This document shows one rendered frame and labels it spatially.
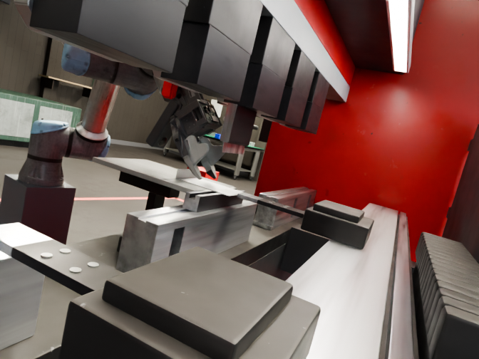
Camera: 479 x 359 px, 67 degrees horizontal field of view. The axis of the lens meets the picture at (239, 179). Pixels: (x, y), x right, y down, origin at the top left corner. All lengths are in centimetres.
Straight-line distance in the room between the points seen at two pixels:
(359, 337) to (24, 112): 699
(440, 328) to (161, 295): 20
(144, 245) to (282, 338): 37
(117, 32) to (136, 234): 29
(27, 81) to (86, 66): 860
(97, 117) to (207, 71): 92
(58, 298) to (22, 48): 900
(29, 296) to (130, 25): 28
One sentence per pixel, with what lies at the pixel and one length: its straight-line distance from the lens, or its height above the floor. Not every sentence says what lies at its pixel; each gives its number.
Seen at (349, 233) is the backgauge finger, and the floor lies 101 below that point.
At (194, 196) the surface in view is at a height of 99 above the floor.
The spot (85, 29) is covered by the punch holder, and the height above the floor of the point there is 118.
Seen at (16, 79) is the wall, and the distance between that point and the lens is 940.
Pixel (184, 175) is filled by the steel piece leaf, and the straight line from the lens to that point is 79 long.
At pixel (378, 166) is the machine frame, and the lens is 153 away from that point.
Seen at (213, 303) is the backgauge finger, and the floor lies 103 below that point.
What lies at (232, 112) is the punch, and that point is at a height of 116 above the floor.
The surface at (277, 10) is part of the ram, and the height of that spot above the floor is 136.
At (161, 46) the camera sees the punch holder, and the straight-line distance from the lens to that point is 45.
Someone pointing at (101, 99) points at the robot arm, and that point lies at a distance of 138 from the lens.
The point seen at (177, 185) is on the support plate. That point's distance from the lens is 71.
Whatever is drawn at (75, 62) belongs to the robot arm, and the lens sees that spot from 89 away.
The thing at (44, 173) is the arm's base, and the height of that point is 82.
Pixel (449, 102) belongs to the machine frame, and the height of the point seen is 141.
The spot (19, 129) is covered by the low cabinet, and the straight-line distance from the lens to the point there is 719.
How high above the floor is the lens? 113
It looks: 7 degrees down
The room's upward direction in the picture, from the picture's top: 14 degrees clockwise
